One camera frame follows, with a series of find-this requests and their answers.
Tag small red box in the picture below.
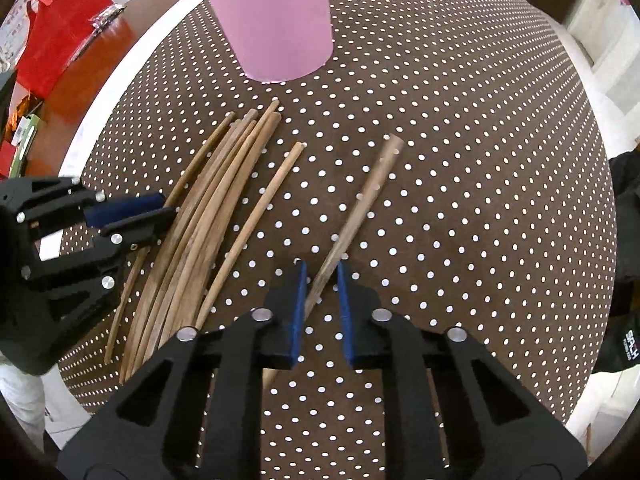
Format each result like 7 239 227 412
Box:
0 140 21 178

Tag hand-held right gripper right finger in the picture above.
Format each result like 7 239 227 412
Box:
337 262 587 480

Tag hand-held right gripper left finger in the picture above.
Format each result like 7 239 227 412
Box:
57 259 307 480

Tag green box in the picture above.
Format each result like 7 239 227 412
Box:
10 112 43 161

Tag person's light trousers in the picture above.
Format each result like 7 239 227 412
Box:
0 350 48 456

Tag orange packet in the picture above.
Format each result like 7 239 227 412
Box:
7 92 41 133

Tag black jacket with white print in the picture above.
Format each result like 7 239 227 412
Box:
607 152 640 373

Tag clear packet of pens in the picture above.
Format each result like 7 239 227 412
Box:
90 4 126 31

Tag pink cup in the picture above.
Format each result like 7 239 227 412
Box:
192 0 333 83

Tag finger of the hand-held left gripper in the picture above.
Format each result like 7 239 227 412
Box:
20 207 176 376
0 176 166 236

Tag red bag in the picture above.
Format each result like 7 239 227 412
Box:
15 0 126 101

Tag white table liner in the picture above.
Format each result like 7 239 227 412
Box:
59 0 206 181

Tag bundle of wooden chopsticks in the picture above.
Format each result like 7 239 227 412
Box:
119 99 282 386

